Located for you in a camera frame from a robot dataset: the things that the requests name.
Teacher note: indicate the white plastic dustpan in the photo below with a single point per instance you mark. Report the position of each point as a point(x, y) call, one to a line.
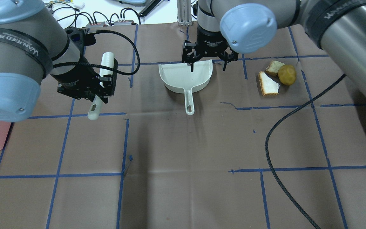
point(184, 79)

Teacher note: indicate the white hand brush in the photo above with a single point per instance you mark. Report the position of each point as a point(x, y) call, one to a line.
point(107, 82)

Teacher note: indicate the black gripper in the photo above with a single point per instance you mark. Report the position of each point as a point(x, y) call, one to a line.
point(209, 40)
point(77, 80)

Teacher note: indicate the yellow potato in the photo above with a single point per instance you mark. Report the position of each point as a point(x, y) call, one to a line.
point(287, 74)

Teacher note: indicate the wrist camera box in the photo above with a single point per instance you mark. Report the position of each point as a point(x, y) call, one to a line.
point(80, 36)

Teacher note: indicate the aluminium frame post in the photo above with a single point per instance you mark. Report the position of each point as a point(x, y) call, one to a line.
point(184, 16)

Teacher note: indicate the white bread slice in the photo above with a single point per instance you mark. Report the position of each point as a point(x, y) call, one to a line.
point(267, 85)

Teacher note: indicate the small bread piece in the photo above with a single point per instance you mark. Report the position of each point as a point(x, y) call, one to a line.
point(273, 68)

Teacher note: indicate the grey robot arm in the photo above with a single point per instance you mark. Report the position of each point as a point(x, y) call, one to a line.
point(33, 45)
point(227, 28)

